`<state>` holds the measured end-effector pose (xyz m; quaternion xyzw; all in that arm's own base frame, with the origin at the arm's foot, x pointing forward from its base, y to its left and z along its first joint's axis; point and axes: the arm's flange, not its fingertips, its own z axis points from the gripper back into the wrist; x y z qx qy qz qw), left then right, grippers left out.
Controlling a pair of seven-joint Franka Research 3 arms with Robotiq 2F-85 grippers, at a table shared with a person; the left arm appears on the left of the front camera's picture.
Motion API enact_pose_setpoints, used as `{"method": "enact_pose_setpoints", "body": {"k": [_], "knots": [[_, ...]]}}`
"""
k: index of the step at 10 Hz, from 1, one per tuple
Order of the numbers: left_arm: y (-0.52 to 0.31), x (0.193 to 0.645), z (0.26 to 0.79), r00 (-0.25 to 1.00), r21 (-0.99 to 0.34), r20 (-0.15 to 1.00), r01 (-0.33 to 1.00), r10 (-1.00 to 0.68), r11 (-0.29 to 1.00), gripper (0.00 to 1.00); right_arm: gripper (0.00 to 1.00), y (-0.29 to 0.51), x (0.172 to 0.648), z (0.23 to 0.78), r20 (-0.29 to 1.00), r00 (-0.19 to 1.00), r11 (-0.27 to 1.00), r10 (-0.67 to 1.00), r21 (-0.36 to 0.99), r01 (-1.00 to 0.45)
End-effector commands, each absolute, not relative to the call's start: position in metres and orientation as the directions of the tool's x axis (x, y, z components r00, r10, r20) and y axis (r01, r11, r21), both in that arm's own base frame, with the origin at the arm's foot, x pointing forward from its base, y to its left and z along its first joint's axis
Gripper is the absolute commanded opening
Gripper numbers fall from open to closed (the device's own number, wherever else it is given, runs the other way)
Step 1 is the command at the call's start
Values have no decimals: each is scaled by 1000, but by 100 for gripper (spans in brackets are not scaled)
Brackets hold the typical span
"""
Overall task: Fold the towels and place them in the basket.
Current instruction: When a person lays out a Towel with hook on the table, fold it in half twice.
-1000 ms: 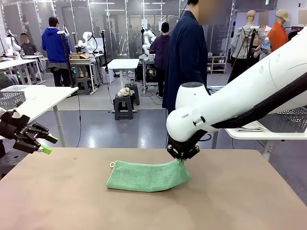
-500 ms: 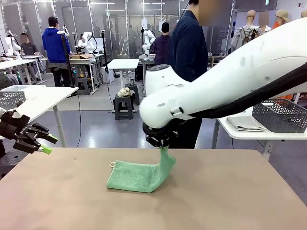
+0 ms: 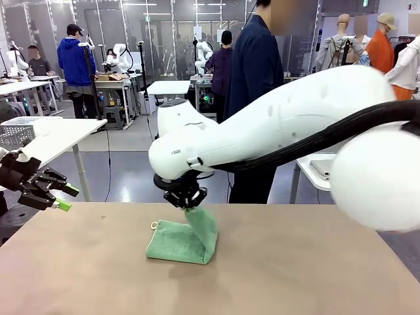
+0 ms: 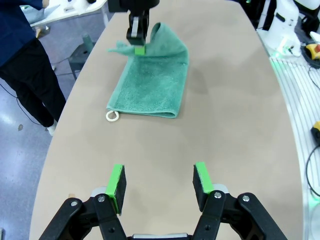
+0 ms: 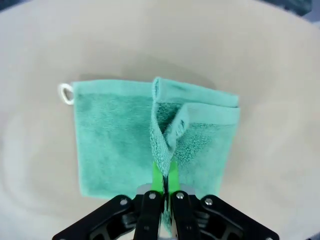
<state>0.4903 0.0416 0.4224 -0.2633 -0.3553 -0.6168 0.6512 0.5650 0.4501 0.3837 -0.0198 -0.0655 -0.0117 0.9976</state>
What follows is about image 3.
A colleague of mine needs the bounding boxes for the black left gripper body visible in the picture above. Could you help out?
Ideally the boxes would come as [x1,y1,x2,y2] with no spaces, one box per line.
[0,151,42,193]

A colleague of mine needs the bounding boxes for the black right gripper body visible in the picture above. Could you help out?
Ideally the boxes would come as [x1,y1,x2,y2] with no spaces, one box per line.
[169,179,203,200]

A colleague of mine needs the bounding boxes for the green terry towel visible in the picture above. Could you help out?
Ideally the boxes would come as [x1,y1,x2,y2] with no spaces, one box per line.
[145,207,219,265]

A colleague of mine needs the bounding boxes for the gray plastic woven basket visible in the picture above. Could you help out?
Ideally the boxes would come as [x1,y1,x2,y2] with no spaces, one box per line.
[0,123,37,150]

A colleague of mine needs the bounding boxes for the gray plastic step stool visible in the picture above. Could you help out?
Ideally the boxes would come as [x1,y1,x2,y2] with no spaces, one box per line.
[103,105,125,131]
[0,205,40,245]

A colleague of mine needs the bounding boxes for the white table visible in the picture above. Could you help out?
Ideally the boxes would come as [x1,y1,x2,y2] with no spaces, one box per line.
[146,80,192,106]
[0,117,108,203]
[0,80,62,116]
[288,152,341,205]

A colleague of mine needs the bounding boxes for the white computer tower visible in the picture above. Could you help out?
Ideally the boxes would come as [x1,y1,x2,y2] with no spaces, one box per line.
[137,91,157,116]

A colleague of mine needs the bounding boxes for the workstation table with electronics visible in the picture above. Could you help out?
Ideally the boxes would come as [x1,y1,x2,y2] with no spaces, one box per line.
[190,75,224,116]

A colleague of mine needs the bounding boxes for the seated person in black shirt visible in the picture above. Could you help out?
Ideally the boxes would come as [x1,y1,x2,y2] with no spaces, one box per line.
[28,45,53,112]

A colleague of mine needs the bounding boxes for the gray workbench desk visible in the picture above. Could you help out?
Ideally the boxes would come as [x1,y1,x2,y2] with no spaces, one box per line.
[94,77,144,127]

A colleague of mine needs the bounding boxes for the open cardboard box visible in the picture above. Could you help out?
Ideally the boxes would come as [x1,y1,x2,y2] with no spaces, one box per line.
[97,73,127,82]

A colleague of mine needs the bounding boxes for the person in blue hoodie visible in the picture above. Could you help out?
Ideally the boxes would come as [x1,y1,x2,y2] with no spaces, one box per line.
[57,24,98,119]

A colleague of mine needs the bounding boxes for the folded blue-gray towel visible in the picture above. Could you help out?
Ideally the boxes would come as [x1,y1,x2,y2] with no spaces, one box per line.
[309,159,337,181]

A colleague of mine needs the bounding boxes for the person in purple hoodie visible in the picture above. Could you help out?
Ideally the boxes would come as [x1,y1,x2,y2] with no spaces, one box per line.
[205,30,234,98]

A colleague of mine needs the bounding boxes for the person in navy jacket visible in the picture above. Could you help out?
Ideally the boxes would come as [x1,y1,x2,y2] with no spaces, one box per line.
[222,0,298,204]

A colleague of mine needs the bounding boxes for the mannequin in gray shirt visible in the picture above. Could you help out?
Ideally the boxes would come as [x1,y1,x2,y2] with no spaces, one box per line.
[316,13,365,72]

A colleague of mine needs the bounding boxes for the mannequin in floral outfit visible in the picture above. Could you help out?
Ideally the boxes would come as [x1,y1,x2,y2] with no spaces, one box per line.
[352,15,373,65]

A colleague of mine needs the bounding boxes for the mannequin in orange jacket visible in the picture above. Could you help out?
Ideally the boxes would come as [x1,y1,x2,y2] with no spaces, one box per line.
[364,12,400,76]

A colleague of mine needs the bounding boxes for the mannequin with orange trousers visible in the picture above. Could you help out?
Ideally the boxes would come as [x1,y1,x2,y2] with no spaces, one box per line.
[383,24,420,101]

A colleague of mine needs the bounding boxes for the clothes rack with garments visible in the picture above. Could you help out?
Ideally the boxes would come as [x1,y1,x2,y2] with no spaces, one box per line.
[388,35,420,65]

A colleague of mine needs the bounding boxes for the black camera tripod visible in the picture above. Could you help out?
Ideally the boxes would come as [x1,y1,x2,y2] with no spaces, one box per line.
[78,41,103,121]
[329,35,357,70]

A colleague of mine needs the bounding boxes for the black camera stand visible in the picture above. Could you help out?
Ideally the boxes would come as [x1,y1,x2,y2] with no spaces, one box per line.
[137,41,150,102]

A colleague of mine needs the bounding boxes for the right arm black cable bundle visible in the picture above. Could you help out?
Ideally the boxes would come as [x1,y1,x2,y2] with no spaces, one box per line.
[209,100,420,173]

